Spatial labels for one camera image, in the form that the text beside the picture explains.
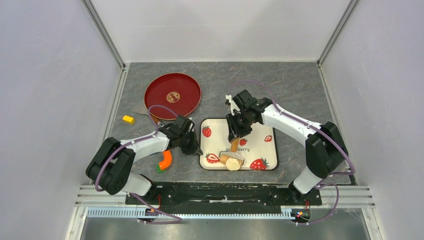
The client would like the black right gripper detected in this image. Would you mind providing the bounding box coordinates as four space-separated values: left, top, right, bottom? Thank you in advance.
227 111 256 143

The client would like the wooden dough roller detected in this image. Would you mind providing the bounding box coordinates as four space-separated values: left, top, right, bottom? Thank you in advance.
219 137 245 166

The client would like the white strawberry enamel tray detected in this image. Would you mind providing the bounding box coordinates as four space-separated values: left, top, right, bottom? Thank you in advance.
199 118 279 171

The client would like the small dough ball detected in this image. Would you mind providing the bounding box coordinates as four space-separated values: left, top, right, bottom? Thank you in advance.
225 158 242 171

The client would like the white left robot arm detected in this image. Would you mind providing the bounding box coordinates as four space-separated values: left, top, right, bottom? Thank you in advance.
85 115 203 204

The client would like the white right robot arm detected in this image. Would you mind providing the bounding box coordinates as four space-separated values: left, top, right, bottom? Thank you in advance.
225 89 349 204

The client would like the orange horseshoe magnet toy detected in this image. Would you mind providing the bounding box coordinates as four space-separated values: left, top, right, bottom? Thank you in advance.
156 150 173 173

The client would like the round red lacquer tray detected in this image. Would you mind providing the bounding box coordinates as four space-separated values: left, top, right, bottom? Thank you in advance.
144 73 202 120

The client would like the small yellow block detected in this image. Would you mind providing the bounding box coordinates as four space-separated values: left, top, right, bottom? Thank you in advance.
122 115 135 124

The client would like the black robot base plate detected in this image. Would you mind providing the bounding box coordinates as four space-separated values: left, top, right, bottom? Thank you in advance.
125 181 322 215

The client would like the white slotted cable duct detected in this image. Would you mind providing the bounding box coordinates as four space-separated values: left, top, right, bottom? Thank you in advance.
87 206 306 220

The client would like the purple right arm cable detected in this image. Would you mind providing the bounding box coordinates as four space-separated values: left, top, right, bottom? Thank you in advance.
228 80 356 226

